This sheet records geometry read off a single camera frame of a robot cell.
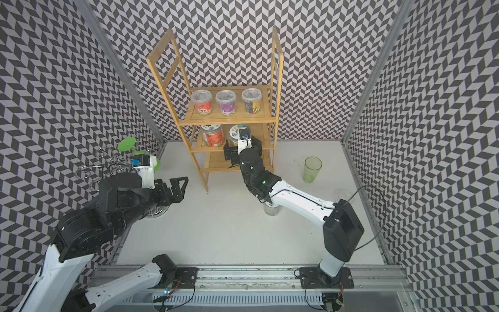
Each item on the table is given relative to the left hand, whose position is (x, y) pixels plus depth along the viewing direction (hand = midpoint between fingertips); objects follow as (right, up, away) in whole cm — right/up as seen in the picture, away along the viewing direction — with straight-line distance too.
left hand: (175, 184), depth 59 cm
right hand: (+19, +15, +16) cm, 28 cm away
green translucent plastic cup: (+51, +5, +32) cm, 61 cm away
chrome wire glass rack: (-38, +5, +26) cm, 46 cm away
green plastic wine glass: (-26, +14, +16) cm, 33 cm away
